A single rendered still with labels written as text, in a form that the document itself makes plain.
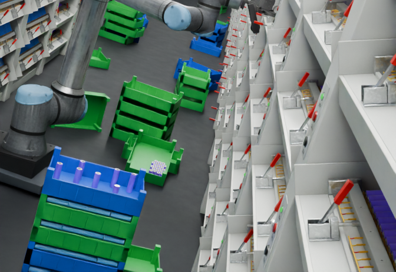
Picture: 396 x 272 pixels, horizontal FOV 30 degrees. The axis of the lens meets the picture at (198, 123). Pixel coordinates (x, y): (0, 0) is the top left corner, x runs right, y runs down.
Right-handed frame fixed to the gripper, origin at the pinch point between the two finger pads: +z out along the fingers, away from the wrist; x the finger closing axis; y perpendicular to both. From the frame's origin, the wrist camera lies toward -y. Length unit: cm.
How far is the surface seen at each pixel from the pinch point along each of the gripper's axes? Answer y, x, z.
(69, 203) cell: -63, -76, -54
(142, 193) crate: -54, -75, -33
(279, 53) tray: -5, -51, -5
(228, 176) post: -56, -31, -7
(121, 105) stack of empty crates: -82, 105, -63
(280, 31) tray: -1.4, -31.9, -5.5
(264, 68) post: -15.1, -31.6, -6.8
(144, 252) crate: -98, -23, -28
